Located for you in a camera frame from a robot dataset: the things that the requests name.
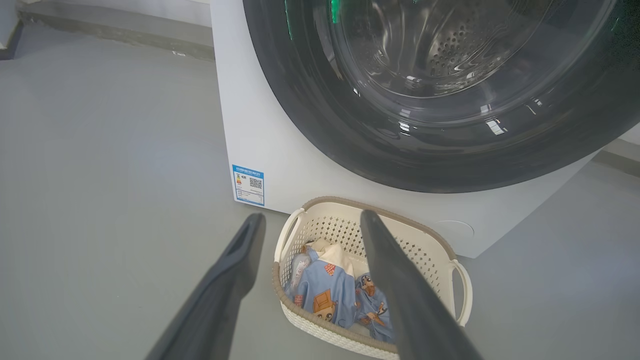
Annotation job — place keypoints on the cream garment with black writing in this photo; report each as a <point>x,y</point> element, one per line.
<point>340,255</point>

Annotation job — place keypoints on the round white filter cover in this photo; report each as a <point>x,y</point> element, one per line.
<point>461,231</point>

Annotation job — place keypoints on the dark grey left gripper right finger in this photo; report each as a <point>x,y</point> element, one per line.
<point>410,305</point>

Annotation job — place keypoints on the cream perforated laundry basket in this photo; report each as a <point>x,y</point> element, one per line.
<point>340,225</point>

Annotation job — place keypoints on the blue energy label sticker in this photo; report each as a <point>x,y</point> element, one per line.
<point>248,185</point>

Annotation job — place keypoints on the dark round washing machine door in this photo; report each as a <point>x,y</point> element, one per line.
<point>350,140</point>

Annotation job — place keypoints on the stainless steel drum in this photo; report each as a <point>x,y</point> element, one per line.
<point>450,50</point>

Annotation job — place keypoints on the white washing machine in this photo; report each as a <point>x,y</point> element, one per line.
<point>280,145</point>

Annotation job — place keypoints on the blue cartoon print garment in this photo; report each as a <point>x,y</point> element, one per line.
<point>372,302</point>
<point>320,285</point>

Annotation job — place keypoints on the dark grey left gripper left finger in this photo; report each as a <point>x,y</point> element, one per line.
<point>215,305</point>

